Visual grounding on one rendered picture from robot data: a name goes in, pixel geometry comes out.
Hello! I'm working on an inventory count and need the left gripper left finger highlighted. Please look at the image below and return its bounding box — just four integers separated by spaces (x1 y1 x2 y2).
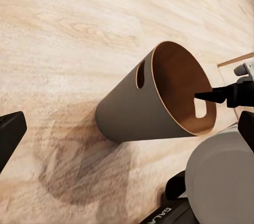
0 111 27 173

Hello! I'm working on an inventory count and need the trash can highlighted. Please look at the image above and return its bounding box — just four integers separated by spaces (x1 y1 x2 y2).
95 41 217 142

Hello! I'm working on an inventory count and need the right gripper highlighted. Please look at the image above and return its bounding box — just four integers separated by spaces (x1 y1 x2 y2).
195 81 254 108

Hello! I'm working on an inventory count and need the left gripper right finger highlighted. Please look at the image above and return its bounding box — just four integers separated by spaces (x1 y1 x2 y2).
238 110 254 152

